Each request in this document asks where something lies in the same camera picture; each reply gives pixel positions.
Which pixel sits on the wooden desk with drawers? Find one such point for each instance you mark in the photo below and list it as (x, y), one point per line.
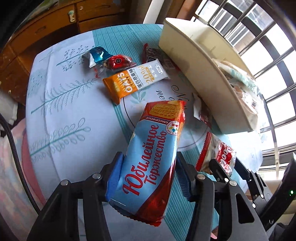
(29, 27)

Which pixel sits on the blue foil candy pack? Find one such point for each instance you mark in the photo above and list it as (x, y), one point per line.
(96, 55)

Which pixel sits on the red blue cookie roll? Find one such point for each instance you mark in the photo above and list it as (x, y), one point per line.
(147, 171)

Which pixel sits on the orange oats bar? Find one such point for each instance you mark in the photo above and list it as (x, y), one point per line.
(134, 79)

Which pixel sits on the blue patterned tablecloth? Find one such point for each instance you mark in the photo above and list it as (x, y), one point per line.
(73, 128)

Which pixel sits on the red candy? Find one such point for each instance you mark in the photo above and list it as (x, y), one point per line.
(114, 64)

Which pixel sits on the metal window bars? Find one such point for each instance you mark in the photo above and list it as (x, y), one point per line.
(270, 56)

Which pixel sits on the pastel floral blanket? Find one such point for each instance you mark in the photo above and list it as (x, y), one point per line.
(16, 208)

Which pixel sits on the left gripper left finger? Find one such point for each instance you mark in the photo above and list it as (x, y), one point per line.
(105, 182)

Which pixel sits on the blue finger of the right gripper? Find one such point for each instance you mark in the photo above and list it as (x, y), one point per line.
(218, 172)
(247, 173)

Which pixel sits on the mountain print bread bag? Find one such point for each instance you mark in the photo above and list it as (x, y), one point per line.
(242, 83)

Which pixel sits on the dark brownie pack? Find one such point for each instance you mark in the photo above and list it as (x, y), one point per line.
(150, 54)

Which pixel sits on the white plastic storage bin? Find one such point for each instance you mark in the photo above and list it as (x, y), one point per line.
(193, 47)

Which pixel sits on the red Lipo biscuit bag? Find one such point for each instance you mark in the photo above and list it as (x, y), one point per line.
(213, 147)

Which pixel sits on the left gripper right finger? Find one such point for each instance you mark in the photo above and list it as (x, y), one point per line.
(194, 185)

